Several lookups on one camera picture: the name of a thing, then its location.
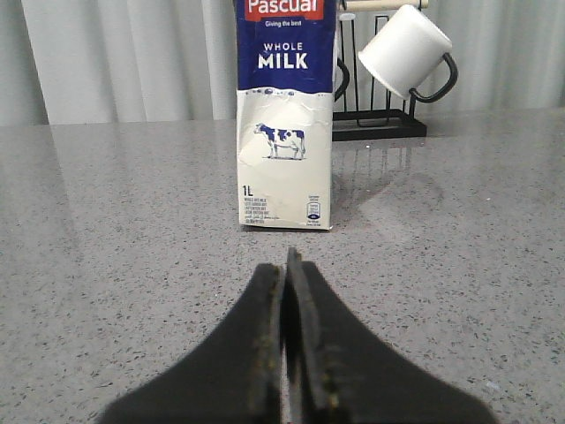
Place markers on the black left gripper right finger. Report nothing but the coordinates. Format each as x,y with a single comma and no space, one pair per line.
340,372

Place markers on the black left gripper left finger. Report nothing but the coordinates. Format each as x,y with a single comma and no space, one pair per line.
233,376

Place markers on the Pascual whole milk carton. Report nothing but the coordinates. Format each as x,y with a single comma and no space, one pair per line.
285,101

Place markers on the black metal mug rack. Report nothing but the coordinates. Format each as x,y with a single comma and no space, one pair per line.
353,123

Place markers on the left white enamel mug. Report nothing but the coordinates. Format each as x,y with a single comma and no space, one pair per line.
345,79

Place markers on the white enamel mug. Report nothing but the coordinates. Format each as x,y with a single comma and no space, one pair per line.
345,79
405,52

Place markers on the right white enamel mug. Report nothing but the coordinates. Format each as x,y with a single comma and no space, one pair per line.
405,52

